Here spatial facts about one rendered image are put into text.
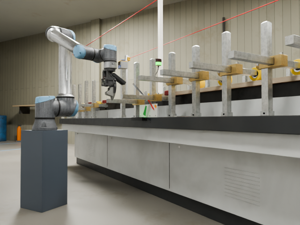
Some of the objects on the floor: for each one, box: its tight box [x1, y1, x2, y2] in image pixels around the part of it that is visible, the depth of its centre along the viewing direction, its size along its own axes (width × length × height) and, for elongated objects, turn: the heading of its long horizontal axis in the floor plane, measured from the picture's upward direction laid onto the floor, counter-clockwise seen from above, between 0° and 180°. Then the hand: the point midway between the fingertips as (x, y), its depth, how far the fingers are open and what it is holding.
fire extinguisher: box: [16, 125, 21, 142], centre depth 884 cm, size 23×23×52 cm
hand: (113, 98), depth 196 cm, fingers closed
